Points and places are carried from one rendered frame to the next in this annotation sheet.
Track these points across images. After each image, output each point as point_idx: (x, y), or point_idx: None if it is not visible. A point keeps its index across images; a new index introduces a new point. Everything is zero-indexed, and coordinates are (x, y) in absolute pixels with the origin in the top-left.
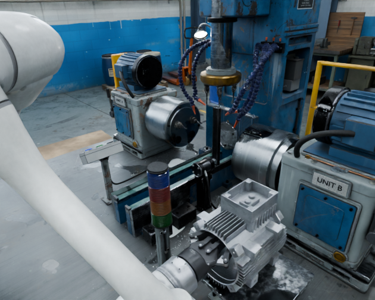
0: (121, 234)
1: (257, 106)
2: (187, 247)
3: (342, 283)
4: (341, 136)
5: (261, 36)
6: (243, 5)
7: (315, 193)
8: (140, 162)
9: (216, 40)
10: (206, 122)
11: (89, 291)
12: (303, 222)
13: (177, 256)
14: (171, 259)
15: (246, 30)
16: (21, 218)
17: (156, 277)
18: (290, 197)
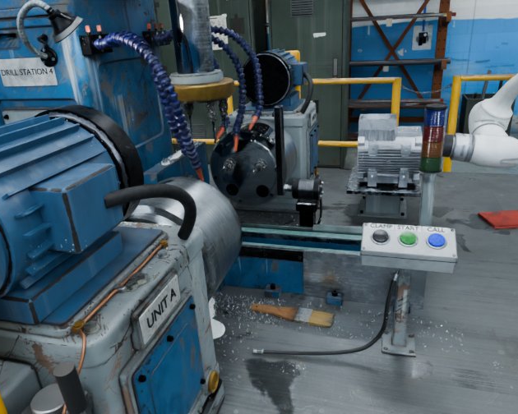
0: (432, 287)
1: (157, 142)
2: (444, 138)
3: None
4: (302, 79)
5: (136, 23)
6: None
7: (312, 132)
8: (239, 388)
9: (209, 18)
10: None
11: (507, 264)
12: (312, 165)
13: (457, 135)
14: (461, 136)
15: (117, 14)
16: None
17: (478, 135)
18: (305, 154)
